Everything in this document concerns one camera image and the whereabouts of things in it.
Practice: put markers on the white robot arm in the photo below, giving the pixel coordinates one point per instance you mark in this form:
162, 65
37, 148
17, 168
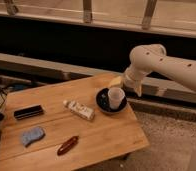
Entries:
152, 58

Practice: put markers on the wooden table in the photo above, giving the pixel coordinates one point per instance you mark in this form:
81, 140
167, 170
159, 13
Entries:
102, 138

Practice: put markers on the blue cloth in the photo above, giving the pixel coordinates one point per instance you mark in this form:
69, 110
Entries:
30, 136

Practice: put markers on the white bottle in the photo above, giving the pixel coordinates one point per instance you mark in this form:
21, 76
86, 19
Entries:
80, 109

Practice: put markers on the black bowl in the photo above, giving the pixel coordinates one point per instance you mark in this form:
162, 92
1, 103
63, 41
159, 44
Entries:
102, 101

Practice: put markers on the translucent plastic cup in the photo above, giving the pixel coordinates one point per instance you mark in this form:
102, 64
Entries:
115, 96

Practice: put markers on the red-brown oblong object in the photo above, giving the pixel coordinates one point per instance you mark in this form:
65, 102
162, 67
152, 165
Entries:
67, 145

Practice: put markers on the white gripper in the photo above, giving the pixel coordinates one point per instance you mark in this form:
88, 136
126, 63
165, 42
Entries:
132, 78

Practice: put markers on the black rectangular case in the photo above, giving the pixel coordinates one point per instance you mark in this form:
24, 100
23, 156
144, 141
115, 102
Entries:
28, 112

